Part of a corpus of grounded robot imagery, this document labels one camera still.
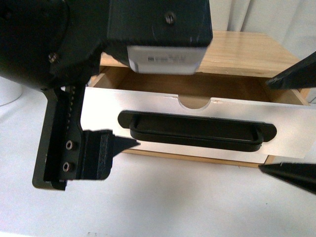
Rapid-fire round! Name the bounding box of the grey curtain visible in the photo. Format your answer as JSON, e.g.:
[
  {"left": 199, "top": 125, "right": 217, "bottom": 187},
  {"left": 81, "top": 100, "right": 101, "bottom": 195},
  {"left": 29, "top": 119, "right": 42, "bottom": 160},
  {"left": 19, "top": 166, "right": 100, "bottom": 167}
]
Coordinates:
[{"left": 209, "top": 0, "right": 316, "bottom": 104}]

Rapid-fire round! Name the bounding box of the white top drawer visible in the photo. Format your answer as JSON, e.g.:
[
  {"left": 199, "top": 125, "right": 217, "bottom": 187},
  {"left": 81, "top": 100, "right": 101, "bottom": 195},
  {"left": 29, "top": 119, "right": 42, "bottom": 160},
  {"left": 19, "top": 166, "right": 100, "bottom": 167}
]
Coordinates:
[{"left": 80, "top": 66, "right": 316, "bottom": 169}]

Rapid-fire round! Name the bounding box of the black drawer handle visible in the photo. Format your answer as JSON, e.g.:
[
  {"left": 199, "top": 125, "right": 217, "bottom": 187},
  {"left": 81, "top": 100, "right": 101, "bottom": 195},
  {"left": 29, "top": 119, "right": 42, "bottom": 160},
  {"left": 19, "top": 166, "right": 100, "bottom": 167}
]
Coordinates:
[{"left": 118, "top": 110, "right": 277, "bottom": 152}]

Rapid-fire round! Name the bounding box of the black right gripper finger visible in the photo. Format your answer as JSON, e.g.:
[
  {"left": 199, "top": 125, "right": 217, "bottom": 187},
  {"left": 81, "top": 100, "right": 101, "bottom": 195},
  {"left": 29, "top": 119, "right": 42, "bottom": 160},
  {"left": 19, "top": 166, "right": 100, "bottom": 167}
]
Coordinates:
[{"left": 259, "top": 52, "right": 316, "bottom": 194}]

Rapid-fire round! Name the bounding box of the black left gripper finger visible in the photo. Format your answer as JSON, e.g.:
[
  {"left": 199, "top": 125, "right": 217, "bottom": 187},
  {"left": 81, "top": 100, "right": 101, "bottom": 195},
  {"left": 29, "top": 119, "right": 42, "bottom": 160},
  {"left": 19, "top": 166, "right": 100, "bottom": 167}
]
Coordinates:
[{"left": 79, "top": 130, "right": 140, "bottom": 180}]

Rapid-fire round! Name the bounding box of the black mounted camera box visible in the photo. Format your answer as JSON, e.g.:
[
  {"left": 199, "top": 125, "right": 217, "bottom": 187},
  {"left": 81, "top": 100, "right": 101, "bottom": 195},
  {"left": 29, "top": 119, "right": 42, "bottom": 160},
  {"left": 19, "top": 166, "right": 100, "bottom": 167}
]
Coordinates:
[{"left": 104, "top": 0, "right": 213, "bottom": 75}]

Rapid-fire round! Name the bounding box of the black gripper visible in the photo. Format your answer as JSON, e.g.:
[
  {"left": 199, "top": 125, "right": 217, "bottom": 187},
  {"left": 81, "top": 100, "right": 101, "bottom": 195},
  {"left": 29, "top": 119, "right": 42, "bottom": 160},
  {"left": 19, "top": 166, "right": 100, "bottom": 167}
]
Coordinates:
[{"left": 0, "top": 0, "right": 109, "bottom": 190}]

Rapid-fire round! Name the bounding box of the wooden drawer cabinet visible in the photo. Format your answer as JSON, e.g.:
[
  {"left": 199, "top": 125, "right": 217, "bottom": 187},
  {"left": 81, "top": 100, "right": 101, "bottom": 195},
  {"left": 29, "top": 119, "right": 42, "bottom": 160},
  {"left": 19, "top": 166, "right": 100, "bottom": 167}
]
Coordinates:
[{"left": 98, "top": 30, "right": 302, "bottom": 79}]

